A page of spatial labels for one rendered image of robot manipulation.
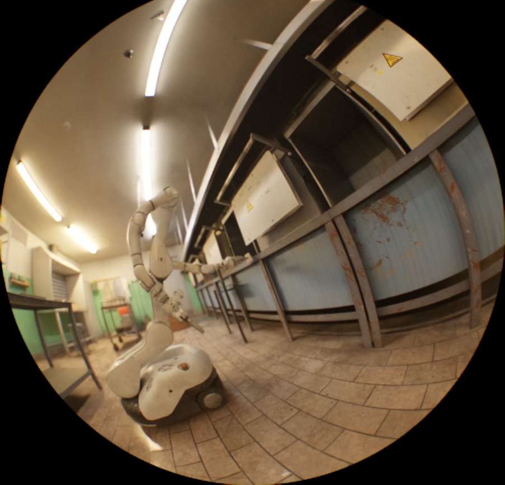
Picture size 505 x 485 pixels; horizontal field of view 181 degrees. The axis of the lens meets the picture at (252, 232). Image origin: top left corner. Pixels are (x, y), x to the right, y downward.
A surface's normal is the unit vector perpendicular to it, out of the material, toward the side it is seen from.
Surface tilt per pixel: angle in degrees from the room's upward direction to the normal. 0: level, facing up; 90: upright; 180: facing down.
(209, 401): 90
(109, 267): 90
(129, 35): 180
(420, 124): 90
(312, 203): 90
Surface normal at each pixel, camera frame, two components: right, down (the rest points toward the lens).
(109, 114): 0.34, 0.90
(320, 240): -0.82, 0.16
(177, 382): 0.60, -0.42
